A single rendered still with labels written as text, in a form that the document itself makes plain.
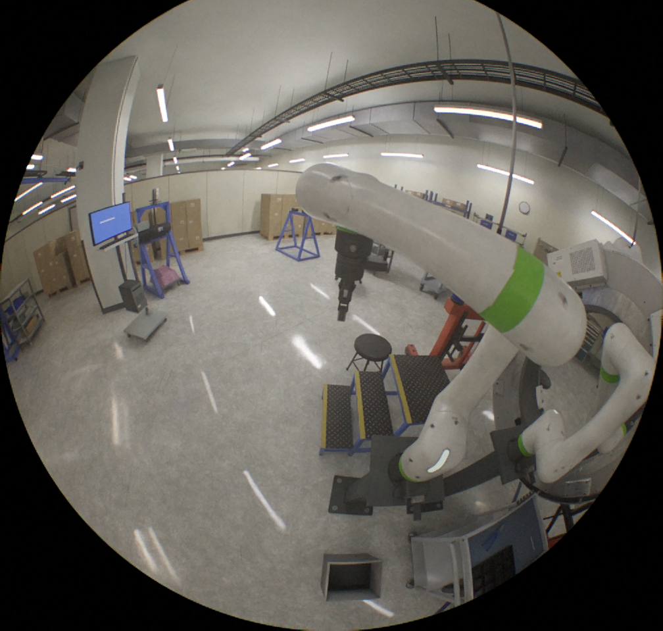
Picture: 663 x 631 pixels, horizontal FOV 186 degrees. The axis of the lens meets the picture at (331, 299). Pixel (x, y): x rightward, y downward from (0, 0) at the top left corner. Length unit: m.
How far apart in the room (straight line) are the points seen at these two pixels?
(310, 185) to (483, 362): 0.51
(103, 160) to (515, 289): 3.95
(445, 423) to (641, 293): 1.13
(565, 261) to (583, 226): 5.40
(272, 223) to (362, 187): 5.98
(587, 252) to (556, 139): 3.21
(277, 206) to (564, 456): 6.53
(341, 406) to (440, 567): 1.42
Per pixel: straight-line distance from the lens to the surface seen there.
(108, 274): 3.91
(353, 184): 0.31
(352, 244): 0.46
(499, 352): 0.50
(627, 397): 0.75
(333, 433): 1.51
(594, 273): 1.20
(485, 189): 6.46
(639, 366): 0.74
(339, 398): 1.66
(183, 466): 1.84
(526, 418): 1.53
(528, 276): 0.27
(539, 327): 0.28
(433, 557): 1.54
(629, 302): 1.31
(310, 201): 0.34
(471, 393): 0.58
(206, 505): 1.72
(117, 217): 2.60
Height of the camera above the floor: 1.59
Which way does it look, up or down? 30 degrees down
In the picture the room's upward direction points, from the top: 8 degrees clockwise
